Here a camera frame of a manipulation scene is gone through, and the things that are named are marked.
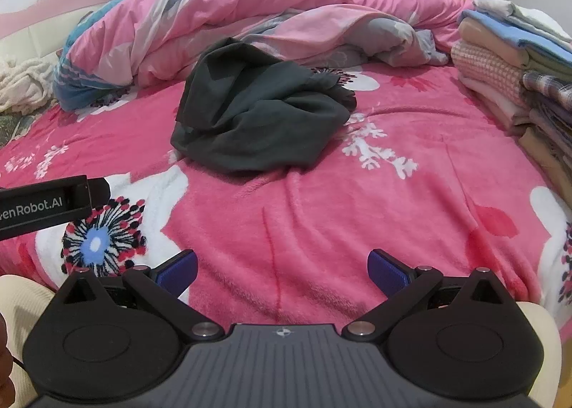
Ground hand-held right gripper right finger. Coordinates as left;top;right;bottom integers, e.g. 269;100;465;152
342;249;512;341

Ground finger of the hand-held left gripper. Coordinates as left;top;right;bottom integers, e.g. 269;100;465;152
86;176;112;212

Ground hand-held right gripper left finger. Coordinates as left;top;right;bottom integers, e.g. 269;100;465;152
56;250;224;341

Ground dark grey pants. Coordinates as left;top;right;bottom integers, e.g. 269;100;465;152
170;38;358;174

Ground stack of folded clothes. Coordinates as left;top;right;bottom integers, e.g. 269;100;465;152
450;0;572;207

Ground green patterned pillow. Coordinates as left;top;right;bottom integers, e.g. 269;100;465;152
0;110;50;149

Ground pink floral blanket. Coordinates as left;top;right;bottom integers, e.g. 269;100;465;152
0;55;572;315

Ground cream knitted blanket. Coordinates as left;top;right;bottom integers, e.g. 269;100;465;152
0;53;59;114

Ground cream and pink headboard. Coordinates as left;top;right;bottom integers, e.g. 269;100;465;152
0;0;117;62

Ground pink patterned quilt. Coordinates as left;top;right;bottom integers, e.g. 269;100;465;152
53;0;477;111

